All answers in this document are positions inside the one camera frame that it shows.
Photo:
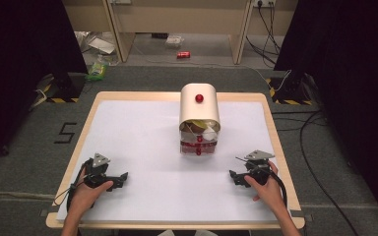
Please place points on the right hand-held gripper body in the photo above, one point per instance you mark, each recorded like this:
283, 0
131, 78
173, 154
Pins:
259, 167

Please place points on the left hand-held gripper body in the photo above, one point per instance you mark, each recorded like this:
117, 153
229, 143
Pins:
95, 172

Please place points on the white rolltop box with drawers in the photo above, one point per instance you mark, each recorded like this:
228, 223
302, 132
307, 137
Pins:
199, 111

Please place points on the person's left hand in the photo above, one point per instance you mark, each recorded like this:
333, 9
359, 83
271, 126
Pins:
85, 198

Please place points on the person's right hand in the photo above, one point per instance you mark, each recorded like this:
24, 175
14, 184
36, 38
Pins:
270, 193

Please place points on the white table mat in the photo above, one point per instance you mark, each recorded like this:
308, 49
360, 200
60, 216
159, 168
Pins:
151, 147

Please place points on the white crumpled paper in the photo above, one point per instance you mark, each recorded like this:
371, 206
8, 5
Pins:
210, 133

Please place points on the yellow-brown peel scrap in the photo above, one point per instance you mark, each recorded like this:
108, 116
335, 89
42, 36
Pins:
197, 124

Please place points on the striped black stand base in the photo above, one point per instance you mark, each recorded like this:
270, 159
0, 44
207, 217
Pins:
288, 91
64, 88

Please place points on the green snack packet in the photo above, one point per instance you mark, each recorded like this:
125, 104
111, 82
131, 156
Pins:
96, 71

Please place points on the black curtain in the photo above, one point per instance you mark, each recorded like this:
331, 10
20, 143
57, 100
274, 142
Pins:
351, 82
16, 65

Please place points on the white plastic bag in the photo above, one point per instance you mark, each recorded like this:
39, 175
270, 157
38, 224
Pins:
95, 42

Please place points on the red drink can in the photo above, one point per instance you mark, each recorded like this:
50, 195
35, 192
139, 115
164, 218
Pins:
183, 54

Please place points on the clear plastic bag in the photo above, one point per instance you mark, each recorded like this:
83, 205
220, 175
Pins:
174, 42

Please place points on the beige wooden desk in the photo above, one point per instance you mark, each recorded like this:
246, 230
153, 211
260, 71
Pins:
177, 16

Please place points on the white wall socket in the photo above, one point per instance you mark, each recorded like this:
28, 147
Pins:
264, 2

